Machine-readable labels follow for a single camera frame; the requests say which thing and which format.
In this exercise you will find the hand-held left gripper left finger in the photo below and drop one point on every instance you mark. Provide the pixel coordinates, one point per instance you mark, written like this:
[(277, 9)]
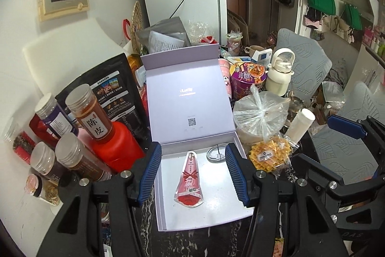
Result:
[(150, 166)]

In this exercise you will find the woven round mat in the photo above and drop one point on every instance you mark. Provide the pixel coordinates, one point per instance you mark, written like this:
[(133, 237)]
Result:
[(137, 22)]

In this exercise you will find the pink ribbon print pouch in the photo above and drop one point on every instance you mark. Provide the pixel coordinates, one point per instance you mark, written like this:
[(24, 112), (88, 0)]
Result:
[(189, 181)]

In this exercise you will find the clear plastic drink cup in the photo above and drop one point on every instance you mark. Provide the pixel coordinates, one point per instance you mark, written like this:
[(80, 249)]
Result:
[(234, 44)]

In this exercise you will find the white cardboard sheet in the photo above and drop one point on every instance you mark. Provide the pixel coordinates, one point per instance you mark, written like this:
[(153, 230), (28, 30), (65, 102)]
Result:
[(364, 70)]

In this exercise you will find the lavender gift box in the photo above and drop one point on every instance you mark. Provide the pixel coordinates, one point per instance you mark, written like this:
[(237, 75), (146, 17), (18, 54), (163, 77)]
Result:
[(186, 79)]

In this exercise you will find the pink panda cup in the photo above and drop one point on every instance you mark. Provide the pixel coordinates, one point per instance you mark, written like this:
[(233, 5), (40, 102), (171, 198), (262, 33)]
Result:
[(225, 79)]

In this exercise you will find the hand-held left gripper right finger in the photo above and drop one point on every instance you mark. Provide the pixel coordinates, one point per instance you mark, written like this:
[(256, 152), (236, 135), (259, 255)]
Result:
[(236, 169)]

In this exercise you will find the white cylinder tube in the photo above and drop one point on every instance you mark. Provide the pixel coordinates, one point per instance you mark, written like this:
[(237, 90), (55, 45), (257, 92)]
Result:
[(299, 124)]

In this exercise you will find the white refrigerator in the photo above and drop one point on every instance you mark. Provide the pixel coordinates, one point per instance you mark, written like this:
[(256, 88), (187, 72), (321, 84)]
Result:
[(198, 4)]

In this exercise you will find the red plastic container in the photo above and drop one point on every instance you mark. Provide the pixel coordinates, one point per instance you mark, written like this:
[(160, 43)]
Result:
[(120, 145)]

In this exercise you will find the printed paper leaflet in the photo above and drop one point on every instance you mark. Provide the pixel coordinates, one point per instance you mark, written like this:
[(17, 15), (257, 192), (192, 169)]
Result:
[(162, 41)]

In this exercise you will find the purple jar with silver lid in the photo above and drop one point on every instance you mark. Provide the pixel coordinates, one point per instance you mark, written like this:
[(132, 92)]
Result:
[(57, 121)]

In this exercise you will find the clear jar with red label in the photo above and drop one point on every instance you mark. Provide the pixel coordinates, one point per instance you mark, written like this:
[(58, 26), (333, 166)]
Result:
[(22, 145)]

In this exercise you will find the clear tied plastic bag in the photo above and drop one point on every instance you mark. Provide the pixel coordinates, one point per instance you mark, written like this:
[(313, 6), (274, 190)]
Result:
[(258, 115)]

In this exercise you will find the purple instant noodle cup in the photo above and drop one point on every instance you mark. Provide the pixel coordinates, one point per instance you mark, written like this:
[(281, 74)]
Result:
[(246, 82)]

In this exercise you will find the clear jar with dark label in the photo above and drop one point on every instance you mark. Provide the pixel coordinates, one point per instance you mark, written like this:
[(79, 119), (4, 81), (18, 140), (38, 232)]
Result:
[(45, 159)]

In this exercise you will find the waffle packet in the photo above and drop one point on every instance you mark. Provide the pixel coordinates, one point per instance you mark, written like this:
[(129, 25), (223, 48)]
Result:
[(267, 154)]

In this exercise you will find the blue and white box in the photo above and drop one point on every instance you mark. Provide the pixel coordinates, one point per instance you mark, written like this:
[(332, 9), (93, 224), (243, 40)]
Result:
[(261, 56)]

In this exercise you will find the amber jar with white label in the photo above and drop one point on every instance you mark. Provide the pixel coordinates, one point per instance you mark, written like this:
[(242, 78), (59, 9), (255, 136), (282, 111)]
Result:
[(87, 112)]

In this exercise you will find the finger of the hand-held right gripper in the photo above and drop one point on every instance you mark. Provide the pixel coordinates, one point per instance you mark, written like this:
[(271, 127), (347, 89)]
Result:
[(318, 172), (343, 126)]

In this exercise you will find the small jar of seeds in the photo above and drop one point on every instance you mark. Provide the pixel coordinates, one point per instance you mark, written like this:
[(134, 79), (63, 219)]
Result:
[(48, 192)]

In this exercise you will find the beige mug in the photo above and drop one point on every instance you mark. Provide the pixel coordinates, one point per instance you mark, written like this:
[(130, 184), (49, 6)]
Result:
[(254, 50)]

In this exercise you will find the clear plastic wrap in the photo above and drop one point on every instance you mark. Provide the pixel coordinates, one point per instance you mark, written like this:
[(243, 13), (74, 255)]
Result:
[(201, 29)]

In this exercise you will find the white foam board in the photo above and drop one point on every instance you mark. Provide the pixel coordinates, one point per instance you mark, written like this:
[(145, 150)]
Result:
[(60, 58)]

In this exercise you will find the grey foil bag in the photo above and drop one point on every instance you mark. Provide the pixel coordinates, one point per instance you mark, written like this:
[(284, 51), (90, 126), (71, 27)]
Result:
[(171, 26)]

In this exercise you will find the black snack bag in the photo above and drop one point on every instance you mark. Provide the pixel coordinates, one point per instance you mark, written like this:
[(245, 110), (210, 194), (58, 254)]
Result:
[(117, 88)]

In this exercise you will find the red foil packet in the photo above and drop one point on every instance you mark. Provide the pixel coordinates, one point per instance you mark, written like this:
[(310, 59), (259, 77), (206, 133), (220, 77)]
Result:
[(37, 127)]

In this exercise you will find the white water bottle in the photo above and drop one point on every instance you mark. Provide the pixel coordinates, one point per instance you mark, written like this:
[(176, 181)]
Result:
[(278, 79)]

